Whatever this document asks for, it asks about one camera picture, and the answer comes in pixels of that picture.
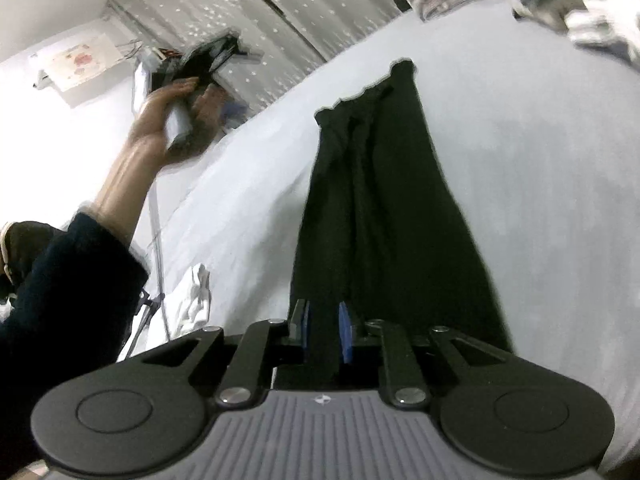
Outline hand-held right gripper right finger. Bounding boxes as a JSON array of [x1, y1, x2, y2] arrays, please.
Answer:
[[338, 301, 516, 407]]

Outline person's left forearm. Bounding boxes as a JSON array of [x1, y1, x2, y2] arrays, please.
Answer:
[[0, 137, 168, 463]]

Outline bed with white sheet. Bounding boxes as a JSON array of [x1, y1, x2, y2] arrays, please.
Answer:
[[120, 7, 640, 476]]

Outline white wall poster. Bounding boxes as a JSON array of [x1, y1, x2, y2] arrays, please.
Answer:
[[27, 31, 123, 107]]

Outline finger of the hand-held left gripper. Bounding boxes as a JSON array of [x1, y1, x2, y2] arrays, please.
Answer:
[[216, 95, 249, 133]]

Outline grey star-print curtain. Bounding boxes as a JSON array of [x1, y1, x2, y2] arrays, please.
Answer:
[[107, 0, 408, 121]]

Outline grey white garment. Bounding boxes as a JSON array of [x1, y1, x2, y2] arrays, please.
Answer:
[[509, 0, 640, 63]]

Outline white cloth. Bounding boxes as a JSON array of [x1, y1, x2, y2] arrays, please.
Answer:
[[162, 261, 215, 338]]

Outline person's left hand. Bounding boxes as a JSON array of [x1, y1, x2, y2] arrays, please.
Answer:
[[127, 76, 222, 167]]

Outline black pants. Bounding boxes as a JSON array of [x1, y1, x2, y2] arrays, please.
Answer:
[[289, 59, 516, 391]]

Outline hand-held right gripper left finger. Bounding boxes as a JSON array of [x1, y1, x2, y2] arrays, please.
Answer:
[[142, 299, 312, 407]]

